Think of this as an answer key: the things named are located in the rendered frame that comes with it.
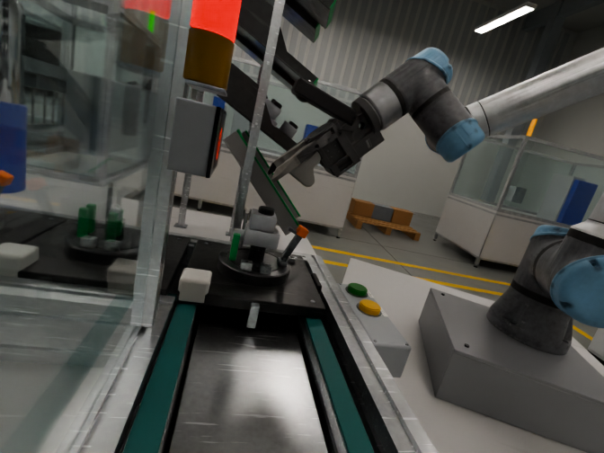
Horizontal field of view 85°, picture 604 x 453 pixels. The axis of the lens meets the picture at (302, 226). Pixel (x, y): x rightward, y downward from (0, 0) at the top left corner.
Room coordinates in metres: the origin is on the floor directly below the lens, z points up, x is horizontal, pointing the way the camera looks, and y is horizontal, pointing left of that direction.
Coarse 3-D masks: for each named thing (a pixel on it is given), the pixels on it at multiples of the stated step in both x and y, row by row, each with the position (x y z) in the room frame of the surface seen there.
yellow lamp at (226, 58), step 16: (192, 32) 0.36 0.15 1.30; (208, 32) 0.36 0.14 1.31; (192, 48) 0.36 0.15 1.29; (208, 48) 0.36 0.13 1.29; (224, 48) 0.37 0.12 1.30; (192, 64) 0.36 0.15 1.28; (208, 64) 0.36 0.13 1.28; (224, 64) 0.37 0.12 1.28; (192, 80) 0.36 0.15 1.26; (208, 80) 0.36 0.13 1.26; (224, 80) 0.38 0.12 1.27
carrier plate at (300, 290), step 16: (192, 256) 0.59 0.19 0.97; (208, 256) 0.60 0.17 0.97; (304, 272) 0.64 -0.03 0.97; (224, 288) 0.49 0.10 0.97; (240, 288) 0.51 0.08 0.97; (256, 288) 0.52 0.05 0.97; (272, 288) 0.54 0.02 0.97; (288, 288) 0.55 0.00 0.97; (304, 288) 0.57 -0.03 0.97; (208, 304) 0.46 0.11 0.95; (224, 304) 0.47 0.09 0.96; (240, 304) 0.47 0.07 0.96; (272, 304) 0.49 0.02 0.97; (288, 304) 0.49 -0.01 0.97; (304, 304) 0.51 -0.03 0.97; (320, 304) 0.52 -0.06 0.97
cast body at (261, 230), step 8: (264, 208) 0.59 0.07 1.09; (256, 216) 0.57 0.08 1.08; (264, 216) 0.57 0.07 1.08; (272, 216) 0.59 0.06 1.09; (248, 224) 0.60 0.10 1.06; (256, 224) 0.57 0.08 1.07; (264, 224) 0.57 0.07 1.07; (272, 224) 0.58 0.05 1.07; (240, 232) 0.58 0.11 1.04; (248, 232) 0.57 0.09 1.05; (256, 232) 0.57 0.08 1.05; (264, 232) 0.58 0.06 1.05; (272, 232) 0.58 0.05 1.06; (240, 240) 0.58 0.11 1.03; (248, 240) 0.57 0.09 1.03; (256, 240) 0.57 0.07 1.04; (264, 240) 0.58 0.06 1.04; (272, 240) 0.58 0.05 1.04; (272, 248) 0.58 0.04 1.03
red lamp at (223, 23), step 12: (204, 0) 0.36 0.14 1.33; (216, 0) 0.36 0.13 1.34; (228, 0) 0.37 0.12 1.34; (240, 0) 0.38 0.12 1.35; (192, 12) 0.36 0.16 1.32; (204, 12) 0.36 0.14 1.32; (216, 12) 0.36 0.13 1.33; (228, 12) 0.37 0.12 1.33; (192, 24) 0.36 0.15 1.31; (204, 24) 0.36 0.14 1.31; (216, 24) 0.36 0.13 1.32; (228, 24) 0.37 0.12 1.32; (228, 36) 0.37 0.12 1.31
